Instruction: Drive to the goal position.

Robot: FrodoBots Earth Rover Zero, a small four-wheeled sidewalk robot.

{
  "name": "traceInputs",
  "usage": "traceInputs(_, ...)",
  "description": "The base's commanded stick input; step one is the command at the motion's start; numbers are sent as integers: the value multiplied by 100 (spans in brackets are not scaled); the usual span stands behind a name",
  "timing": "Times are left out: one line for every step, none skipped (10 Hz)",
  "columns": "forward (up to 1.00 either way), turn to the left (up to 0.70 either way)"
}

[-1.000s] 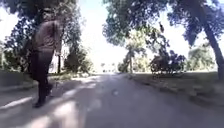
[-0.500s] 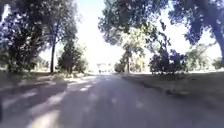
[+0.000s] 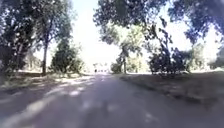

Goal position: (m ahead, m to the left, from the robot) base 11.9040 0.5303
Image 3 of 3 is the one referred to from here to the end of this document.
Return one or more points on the overhanging tree crown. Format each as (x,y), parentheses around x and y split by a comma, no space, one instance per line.
(140,11)

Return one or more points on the tree with thin trunk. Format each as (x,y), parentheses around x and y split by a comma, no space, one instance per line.
(44,58)

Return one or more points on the bushy tree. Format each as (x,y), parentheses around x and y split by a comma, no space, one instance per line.
(65,58)

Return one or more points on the dirt and grass verge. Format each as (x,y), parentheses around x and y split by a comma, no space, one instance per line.
(30,80)
(180,85)

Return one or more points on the pale paved path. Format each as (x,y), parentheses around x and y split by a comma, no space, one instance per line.
(110,106)

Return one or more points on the dark bush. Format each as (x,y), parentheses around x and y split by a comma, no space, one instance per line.
(166,61)

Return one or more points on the group of trees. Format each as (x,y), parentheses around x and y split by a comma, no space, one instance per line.
(15,43)

